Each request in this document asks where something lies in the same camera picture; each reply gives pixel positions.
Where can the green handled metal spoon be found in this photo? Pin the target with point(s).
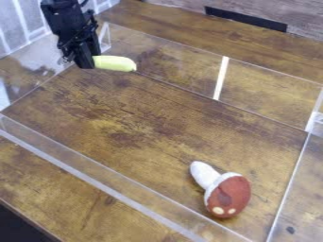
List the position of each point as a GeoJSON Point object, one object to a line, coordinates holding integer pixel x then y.
{"type": "Point", "coordinates": [116, 63]}

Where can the black strip on table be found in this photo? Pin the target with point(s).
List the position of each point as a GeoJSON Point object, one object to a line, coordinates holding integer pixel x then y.
{"type": "Point", "coordinates": [248, 19]}

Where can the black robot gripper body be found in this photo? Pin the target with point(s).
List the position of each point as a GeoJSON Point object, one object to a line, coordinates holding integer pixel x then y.
{"type": "Point", "coordinates": [70, 23]}

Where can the clear acrylic triangle bracket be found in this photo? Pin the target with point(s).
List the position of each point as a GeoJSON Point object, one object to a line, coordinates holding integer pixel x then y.
{"type": "Point", "coordinates": [105, 37]}

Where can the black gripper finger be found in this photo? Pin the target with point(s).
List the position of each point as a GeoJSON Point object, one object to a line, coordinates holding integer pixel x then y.
{"type": "Point", "coordinates": [84, 55]}
{"type": "Point", "coordinates": [94, 43]}

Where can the clear acrylic enclosure wall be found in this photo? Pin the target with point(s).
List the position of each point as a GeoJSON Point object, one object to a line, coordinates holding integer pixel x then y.
{"type": "Point", "coordinates": [98, 143]}

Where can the red cap toy mushroom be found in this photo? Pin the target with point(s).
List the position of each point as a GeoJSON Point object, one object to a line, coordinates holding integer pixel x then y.
{"type": "Point", "coordinates": [228, 191]}

